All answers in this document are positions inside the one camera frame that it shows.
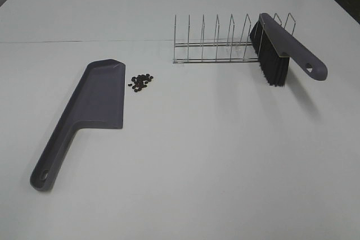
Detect pile of coffee beans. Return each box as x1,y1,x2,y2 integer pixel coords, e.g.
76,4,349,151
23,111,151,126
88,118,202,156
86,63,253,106
127,74,154,93

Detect grey plastic dustpan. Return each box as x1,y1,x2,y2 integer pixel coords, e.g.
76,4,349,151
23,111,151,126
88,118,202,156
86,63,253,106
30,59,125,192

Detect grey hand brush black bristles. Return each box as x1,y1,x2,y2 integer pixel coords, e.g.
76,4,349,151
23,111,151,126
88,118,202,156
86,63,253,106
249,13,328,87

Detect chrome wire dish rack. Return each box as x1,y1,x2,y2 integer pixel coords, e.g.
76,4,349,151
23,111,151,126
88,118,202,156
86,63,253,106
172,12,296,65

